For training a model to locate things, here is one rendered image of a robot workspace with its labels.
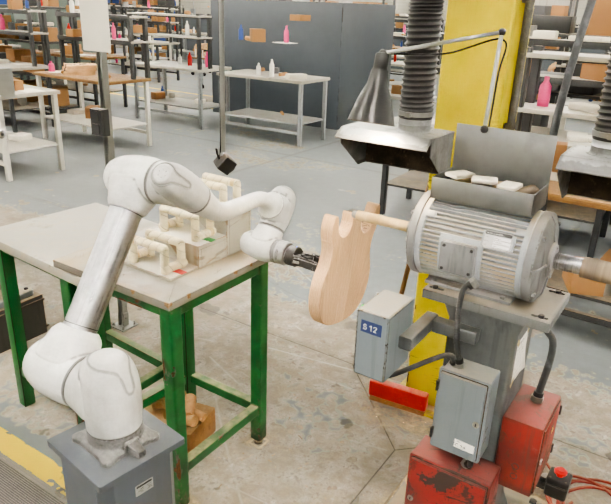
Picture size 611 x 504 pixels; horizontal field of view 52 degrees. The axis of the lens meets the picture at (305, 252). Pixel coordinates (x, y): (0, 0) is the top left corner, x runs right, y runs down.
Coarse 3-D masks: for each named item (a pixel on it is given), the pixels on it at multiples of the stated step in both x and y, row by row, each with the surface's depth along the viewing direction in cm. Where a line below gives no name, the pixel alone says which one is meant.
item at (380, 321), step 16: (368, 304) 169; (384, 304) 169; (400, 304) 170; (368, 320) 166; (384, 320) 163; (400, 320) 168; (368, 336) 167; (384, 336) 164; (368, 352) 169; (384, 352) 166; (400, 352) 174; (448, 352) 176; (368, 368) 170; (384, 368) 167; (416, 368) 179
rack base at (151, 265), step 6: (156, 252) 246; (126, 258) 239; (138, 258) 239; (144, 258) 240; (150, 258) 240; (156, 258) 240; (174, 258) 241; (126, 264) 235; (132, 264) 234; (138, 264) 234; (144, 264) 234; (150, 264) 234; (156, 264) 235; (144, 270) 230; (150, 270) 229; (156, 270) 229; (186, 270) 230; (192, 270) 232; (156, 276) 227; (162, 276) 225; (168, 276) 225; (174, 276) 225; (180, 276) 227
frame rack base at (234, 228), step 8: (200, 216) 249; (240, 216) 248; (248, 216) 252; (200, 224) 250; (216, 224) 245; (224, 224) 242; (232, 224) 245; (240, 224) 249; (248, 224) 253; (224, 232) 244; (232, 232) 246; (240, 232) 250; (232, 240) 247; (232, 248) 248; (240, 248) 253
